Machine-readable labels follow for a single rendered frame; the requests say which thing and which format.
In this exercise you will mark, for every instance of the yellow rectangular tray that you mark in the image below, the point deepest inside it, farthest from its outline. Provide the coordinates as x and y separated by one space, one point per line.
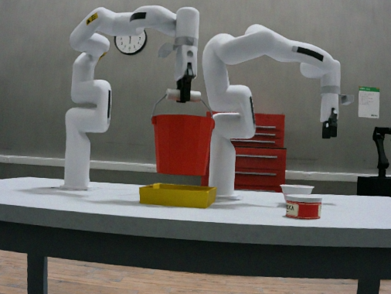
178 195

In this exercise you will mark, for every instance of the white yogurt cup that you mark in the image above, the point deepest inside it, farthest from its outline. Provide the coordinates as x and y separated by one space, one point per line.
295 189

